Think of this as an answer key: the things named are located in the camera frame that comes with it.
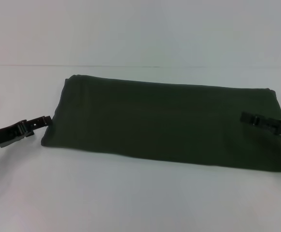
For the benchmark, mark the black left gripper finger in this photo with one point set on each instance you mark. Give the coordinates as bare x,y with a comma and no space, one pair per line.
40,122
30,133

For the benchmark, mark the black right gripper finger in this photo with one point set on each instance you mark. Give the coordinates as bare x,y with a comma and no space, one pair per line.
249,118

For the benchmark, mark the dark green shirt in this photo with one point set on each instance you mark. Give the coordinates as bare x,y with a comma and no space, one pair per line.
155,120

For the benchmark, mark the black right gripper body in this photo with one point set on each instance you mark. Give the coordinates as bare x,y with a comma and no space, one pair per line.
278,128

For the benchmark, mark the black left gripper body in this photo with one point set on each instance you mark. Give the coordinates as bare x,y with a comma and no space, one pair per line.
7,135

